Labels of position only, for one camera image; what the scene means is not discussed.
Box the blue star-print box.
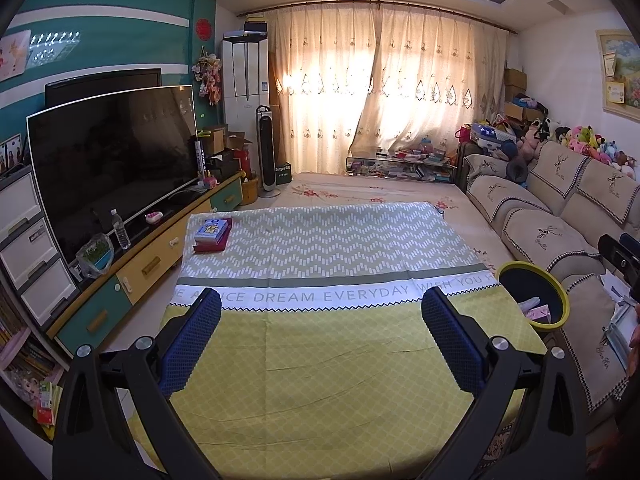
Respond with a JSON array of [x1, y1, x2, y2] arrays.
[[194, 219, 231, 244]]

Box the cream embroidered curtain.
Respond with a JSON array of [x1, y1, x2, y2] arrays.
[[267, 2, 511, 176]]

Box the framed photos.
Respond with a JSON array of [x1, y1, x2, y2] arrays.
[[0, 133, 25, 176]]

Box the clear water bottle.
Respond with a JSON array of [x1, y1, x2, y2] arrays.
[[110, 208, 132, 251]]

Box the white plastic drawer unit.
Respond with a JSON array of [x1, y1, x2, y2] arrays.
[[0, 165, 78, 326]]

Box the loose papers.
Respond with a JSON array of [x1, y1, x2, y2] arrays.
[[600, 270, 640, 371]]

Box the red flat box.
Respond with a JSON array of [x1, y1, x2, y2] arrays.
[[192, 217, 233, 253]]

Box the blue star-print bag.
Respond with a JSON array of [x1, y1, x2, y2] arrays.
[[472, 120, 516, 158]]

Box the cluttered glass coffee table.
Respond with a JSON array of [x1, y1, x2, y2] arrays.
[[345, 147, 458, 183]]

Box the grey neck pillow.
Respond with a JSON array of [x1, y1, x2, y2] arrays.
[[505, 157, 530, 183]]

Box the pink wall poster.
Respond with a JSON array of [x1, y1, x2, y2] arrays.
[[0, 30, 32, 81]]

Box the black white shuttlecock tube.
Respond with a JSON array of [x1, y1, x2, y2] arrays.
[[192, 140, 207, 181]]

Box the open cardboard boxes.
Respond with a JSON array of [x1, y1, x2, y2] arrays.
[[200, 125, 253, 156]]

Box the stacked cardboard boxes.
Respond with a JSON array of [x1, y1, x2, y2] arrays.
[[502, 67, 546, 123]]

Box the shelf of books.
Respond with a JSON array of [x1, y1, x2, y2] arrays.
[[0, 310, 66, 428]]

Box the clear plastic bag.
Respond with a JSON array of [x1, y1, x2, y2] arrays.
[[75, 232, 115, 279]]

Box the white standing air conditioner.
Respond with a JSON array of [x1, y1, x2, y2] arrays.
[[221, 35, 271, 191]]

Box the yellow wooden bucket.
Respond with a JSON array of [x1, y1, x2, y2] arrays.
[[241, 175, 261, 206]]

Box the hanging artificial flowers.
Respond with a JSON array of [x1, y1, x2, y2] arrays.
[[192, 46, 223, 107]]

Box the framed wall picture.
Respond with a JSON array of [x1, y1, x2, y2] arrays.
[[595, 29, 640, 123]]

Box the green yellow printed blanket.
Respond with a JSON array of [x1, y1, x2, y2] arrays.
[[125, 201, 548, 480]]

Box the large curved television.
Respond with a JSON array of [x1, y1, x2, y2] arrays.
[[26, 85, 198, 266]]

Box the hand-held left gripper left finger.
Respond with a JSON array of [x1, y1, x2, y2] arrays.
[[52, 287, 222, 480]]

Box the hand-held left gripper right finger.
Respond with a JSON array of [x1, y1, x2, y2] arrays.
[[421, 286, 588, 480]]

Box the black tower fan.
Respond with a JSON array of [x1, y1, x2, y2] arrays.
[[255, 105, 282, 198]]

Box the row of plush toys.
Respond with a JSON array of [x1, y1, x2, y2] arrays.
[[517, 117, 638, 181]]

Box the yellow-rimmed dark bin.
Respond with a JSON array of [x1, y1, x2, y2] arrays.
[[495, 261, 571, 331]]

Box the yellow green TV cabinet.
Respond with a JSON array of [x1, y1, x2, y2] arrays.
[[45, 172, 244, 356]]

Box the beige sofa with deer covers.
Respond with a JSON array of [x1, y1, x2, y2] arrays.
[[460, 140, 640, 416]]

